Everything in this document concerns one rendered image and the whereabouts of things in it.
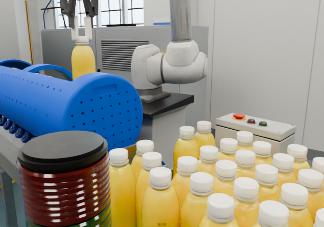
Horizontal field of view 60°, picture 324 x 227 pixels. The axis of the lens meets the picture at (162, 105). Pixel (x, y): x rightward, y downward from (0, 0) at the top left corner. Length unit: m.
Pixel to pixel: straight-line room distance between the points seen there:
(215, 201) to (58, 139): 0.27
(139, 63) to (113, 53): 1.55
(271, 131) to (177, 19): 0.77
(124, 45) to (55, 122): 2.09
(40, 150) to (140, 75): 1.23
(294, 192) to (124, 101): 0.56
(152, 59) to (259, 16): 2.25
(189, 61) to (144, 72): 0.23
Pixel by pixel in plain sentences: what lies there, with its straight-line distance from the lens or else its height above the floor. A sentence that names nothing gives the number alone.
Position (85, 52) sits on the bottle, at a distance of 0.88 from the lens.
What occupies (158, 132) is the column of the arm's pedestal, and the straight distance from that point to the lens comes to 1.40.
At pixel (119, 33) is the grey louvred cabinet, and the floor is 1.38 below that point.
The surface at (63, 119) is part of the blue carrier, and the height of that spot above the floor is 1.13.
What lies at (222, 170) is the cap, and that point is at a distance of 0.54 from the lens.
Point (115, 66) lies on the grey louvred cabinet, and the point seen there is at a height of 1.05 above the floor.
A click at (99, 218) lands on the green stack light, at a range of 0.22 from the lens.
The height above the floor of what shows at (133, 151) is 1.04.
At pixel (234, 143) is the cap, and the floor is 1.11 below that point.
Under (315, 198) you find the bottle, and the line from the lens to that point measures 0.56.
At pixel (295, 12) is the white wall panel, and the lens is 3.38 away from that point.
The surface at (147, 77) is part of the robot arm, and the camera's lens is 1.41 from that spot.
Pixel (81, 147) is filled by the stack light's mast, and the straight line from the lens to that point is 0.21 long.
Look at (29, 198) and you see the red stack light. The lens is 0.22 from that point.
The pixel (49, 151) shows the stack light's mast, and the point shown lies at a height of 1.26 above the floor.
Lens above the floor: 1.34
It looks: 14 degrees down
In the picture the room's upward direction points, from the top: straight up
